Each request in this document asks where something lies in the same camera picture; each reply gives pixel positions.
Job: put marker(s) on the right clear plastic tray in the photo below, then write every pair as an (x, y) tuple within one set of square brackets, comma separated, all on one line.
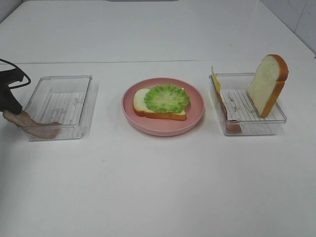
[(240, 107)]

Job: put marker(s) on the left clear plastic tray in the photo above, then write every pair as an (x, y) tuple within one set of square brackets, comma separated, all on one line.
[(68, 100)]

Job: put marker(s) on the pink round plate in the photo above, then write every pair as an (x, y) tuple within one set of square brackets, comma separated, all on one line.
[(164, 127)]

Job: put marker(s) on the yellow cheese slice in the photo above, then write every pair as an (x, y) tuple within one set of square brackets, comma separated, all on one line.
[(217, 85)]

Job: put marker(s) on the green lettuce leaf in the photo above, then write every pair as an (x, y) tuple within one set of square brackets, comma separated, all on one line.
[(166, 98)]

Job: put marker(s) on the clear plastic tray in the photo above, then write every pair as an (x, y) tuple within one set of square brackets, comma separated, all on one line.
[(240, 107), (68, 100)]

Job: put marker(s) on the bread slice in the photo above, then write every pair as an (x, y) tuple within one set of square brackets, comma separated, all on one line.
[(268, 83), (141, 109)]

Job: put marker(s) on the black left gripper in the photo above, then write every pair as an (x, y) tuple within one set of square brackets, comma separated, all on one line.
[(7, 100)]

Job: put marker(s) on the bacon strip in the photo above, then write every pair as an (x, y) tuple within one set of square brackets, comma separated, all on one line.
[(230, 125), (40, 130)]

